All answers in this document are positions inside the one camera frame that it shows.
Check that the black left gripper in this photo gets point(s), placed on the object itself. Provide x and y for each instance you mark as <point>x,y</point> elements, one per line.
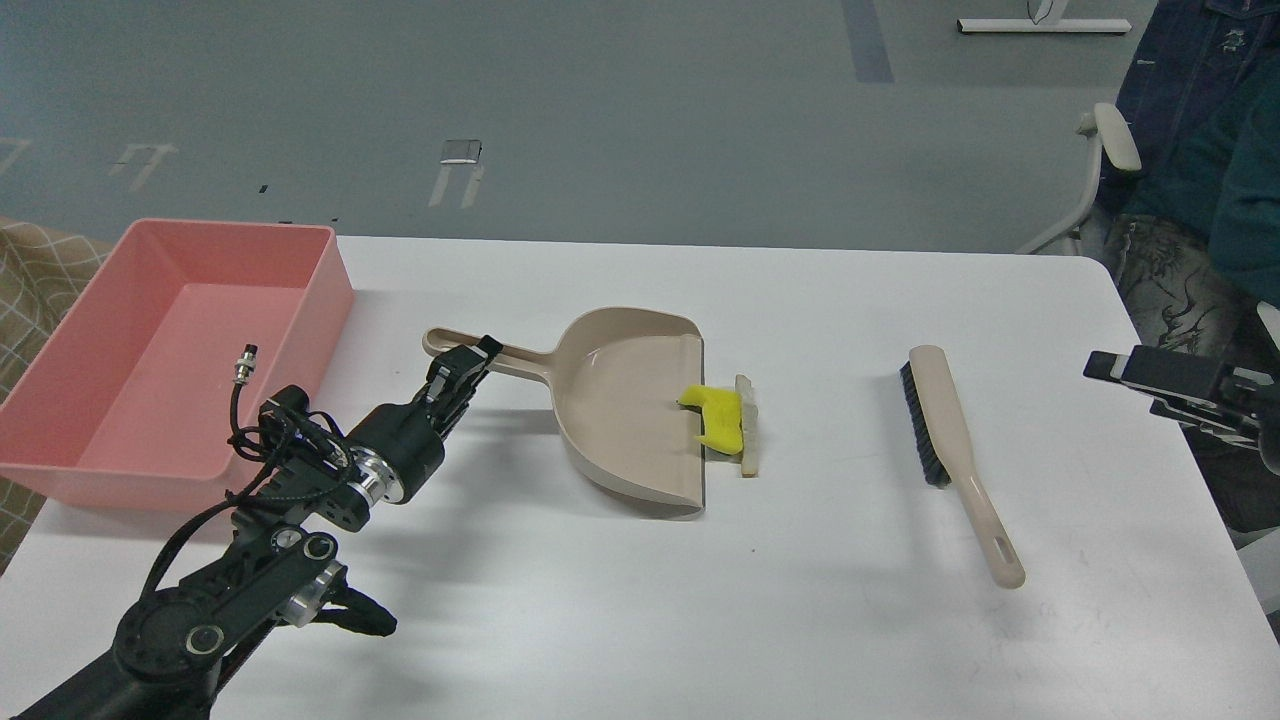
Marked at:
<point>408,438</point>

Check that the beige plastic dustpan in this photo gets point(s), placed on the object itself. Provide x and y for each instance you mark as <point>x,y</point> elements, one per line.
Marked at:
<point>614,380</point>

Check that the yellow sponge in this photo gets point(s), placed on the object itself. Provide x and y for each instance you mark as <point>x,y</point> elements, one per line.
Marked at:
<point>721,416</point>

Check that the triangular bread slice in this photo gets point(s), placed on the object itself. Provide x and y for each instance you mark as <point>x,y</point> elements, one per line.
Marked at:
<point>749,423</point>

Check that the beige hand brush black bristles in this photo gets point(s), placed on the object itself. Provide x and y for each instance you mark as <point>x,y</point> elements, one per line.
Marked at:
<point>945,450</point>

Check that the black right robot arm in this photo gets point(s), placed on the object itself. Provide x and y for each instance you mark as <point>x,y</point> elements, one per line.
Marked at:
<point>1236,404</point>

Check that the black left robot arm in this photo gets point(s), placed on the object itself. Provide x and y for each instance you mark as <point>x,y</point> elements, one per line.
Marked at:
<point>235,572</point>

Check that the pink plastic bin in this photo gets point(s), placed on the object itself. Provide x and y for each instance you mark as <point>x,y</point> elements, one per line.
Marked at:
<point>127,406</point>

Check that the beige checkered cloth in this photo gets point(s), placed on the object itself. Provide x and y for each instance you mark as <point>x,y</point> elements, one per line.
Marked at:
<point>43,271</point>

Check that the white table base bar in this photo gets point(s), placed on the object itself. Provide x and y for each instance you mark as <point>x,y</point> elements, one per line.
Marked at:
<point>1046,26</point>

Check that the white office chair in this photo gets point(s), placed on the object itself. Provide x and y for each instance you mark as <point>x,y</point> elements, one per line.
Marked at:
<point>1108,140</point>

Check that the person in dark clothes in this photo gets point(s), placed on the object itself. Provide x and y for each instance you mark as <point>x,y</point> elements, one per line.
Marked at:
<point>1192,246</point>

